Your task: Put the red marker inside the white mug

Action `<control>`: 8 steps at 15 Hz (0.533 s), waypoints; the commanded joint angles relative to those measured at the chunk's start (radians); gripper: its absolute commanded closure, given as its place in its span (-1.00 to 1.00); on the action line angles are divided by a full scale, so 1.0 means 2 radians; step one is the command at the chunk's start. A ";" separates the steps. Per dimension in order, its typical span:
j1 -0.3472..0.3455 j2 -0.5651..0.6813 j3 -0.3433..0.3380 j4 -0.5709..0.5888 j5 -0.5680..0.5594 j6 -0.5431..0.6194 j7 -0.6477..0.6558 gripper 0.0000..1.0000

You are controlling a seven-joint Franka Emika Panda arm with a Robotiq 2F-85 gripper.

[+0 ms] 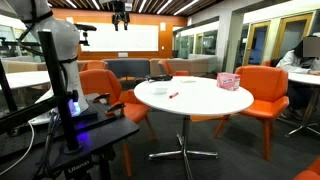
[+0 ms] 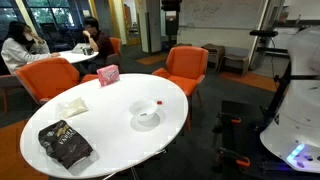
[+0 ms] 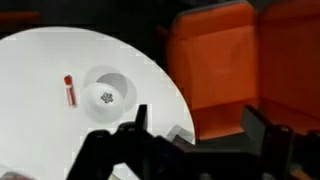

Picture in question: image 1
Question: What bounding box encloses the white bowl-like mug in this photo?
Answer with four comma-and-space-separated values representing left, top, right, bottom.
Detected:
151, 82, 170, 95

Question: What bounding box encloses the wood framed glass door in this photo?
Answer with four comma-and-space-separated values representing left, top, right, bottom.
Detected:
242, 20, 272, 67
272, 12, 315, 62

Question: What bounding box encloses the round white table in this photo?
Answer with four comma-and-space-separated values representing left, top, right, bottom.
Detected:
133, 75, 255, 180

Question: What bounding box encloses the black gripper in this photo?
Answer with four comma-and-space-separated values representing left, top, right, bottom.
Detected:
111, 1, 131, 32

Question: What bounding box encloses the black coffee bag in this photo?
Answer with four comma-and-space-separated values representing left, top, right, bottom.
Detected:
145, 73, 173, 82

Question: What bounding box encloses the person in white jacket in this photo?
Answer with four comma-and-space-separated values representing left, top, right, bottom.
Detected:
275, 35, 320, 121

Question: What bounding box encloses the beige sofa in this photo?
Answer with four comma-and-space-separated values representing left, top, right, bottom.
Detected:
149, 55, 210, 77

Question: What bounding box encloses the black stand pole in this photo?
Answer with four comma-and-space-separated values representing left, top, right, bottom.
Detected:
37, 30, 83, 155

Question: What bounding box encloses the grey sofa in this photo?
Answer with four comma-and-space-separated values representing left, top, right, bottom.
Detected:
102, 58, 151, 80

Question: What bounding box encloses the white cloth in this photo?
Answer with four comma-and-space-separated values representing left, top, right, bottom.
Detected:
179, 77, 198, 84

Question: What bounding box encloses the white rectangular table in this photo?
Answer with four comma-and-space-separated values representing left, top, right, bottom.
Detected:
0, 70, 52, 91

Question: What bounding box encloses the white cable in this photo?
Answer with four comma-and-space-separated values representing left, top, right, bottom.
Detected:
0, 120, 36, 177

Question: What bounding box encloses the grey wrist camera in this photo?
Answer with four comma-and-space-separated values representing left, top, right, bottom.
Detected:
123, 1, 134, 13

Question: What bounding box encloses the orange black clamp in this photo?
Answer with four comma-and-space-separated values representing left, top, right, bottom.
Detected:
92, 93, 111, 103
105, 102, 127, 117

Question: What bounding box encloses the black stereo camera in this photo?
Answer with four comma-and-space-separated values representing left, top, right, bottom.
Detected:
73, 23, 98, 47

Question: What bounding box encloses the pink cardboard box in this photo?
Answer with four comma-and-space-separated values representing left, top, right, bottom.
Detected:
216, 72, 241, 92

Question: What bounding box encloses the white cafe table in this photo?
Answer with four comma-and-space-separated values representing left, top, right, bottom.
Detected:
284, 72, 320, 138

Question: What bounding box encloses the wall whiteboard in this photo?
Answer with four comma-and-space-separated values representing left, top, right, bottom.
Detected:
79, 22, 160, 53

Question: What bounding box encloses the black tripod head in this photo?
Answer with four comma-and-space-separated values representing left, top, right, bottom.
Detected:
62, 157, 95, 180

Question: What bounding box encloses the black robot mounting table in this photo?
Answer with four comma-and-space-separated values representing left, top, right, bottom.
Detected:
0, 93, 141, 180

